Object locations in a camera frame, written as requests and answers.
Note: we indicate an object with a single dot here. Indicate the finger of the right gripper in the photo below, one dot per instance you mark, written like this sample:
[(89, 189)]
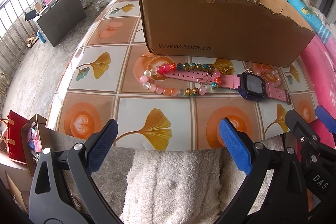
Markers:
[(326, 118), (296, 124)]

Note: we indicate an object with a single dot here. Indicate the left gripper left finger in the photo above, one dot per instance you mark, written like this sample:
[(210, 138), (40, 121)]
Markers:
[(50, 198)]

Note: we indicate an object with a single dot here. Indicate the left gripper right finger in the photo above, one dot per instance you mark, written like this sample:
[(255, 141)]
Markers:
[(286, 198)]

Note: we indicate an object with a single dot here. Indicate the pink strap smart watch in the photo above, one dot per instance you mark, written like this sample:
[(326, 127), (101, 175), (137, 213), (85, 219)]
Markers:
[(250, 86)]

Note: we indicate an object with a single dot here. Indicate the gold butterfly charm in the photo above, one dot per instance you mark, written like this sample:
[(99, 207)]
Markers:
[(202, 81)]

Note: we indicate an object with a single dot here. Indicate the pink floral blanket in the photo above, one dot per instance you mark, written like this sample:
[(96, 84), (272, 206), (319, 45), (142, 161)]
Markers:
[(321, 70)]

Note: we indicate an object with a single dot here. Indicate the brown paper bag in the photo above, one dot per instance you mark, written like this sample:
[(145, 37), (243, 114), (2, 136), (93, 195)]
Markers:
[(35, 137)]

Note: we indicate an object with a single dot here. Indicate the red paper bag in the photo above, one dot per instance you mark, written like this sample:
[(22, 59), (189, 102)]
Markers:
[(16, 152)]

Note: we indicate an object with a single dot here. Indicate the white fluffy towel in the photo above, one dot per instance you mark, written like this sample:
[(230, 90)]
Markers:
[(180, 187)]

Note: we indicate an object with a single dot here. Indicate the blue quilt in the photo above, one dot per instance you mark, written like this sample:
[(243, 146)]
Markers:
[(317, 21)]

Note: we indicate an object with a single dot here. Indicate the brown cardboard box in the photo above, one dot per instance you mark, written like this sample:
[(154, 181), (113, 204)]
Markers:
[(259, 31)]

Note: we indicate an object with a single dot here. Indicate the grey low cabinet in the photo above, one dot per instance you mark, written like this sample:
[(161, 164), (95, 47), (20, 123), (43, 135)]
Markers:
[(59, 19)]

